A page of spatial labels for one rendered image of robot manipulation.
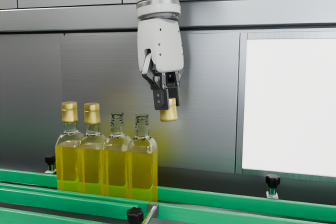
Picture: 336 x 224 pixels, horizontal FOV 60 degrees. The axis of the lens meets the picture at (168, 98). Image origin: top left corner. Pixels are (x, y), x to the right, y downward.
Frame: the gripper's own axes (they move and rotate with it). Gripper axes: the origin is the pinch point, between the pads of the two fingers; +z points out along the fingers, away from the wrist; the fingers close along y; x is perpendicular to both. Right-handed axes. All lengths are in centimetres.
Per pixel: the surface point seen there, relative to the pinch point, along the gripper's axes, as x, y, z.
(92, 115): -16.8, 4.5, 2.7
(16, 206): -34.5, 14.2, 22.1
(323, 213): 25.6, -14.4, 26.5
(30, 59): -47.2, -3.0, -12.4
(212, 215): 7.3, -0.9, 23.7
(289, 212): 19.5, -12.5, 26.5
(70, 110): -22.2, 5.8, 1.4
